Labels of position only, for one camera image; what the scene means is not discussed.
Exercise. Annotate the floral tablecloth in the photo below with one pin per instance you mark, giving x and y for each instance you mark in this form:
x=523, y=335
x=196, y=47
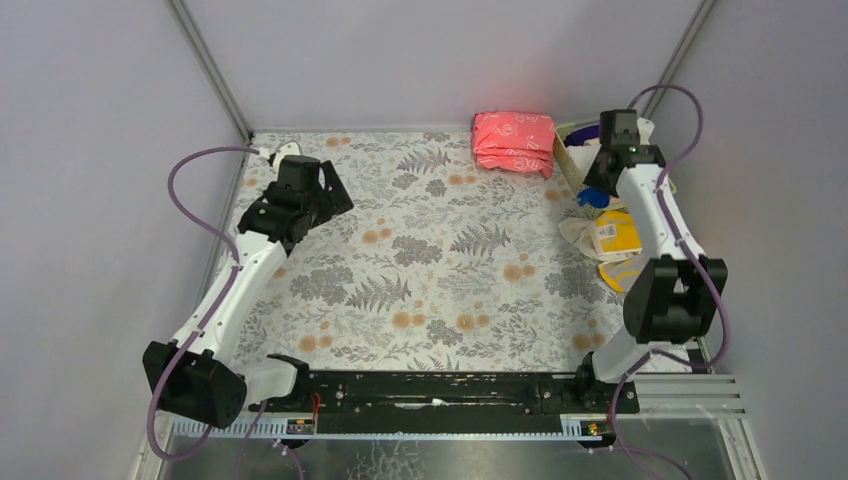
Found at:
x=440, y=265

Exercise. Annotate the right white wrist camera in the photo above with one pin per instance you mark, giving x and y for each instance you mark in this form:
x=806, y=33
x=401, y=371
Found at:
x=645, y=128

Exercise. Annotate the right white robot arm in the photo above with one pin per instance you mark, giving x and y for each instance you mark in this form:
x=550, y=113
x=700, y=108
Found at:
x=677, y=294

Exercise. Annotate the yellow white crumpled towel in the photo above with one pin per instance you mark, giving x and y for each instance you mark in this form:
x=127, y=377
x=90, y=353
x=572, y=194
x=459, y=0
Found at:
x=613, y=241

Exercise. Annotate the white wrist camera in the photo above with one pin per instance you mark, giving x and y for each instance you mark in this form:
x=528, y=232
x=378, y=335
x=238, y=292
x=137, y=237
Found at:
x=285, y=149
x=645, y=128

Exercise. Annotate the aluminium frame rail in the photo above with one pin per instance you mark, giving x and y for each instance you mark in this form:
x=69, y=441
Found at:
x=661, y=396

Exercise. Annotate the purple rolled towel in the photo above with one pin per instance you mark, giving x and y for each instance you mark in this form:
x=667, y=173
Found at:
x=581, y=136

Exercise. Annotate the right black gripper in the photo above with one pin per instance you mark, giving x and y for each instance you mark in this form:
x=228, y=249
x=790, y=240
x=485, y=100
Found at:
x=597, y=176

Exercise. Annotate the blue towel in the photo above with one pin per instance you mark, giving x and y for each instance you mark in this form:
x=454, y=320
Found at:
x=594, y=198

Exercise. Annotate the green plastic basket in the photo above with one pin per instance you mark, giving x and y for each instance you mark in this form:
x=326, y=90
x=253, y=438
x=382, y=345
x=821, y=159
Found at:
x=640, y=188

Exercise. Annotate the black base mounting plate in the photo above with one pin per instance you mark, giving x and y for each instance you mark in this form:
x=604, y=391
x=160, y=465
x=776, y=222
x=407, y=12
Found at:
x=450, y=403

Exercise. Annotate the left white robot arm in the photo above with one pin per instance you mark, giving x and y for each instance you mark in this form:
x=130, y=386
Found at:
x=193, y=374

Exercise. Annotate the pink folded towel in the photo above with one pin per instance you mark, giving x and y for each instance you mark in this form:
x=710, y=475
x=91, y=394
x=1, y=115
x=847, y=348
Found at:
x=514, y=141

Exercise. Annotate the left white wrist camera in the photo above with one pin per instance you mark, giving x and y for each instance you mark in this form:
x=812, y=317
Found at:
x=285, y=149

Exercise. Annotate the white rolled towel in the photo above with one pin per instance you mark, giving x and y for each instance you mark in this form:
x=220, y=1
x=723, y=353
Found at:
x=579, y=161

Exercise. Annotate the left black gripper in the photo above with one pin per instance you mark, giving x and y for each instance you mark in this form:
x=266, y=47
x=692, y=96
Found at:
x=323, y=195

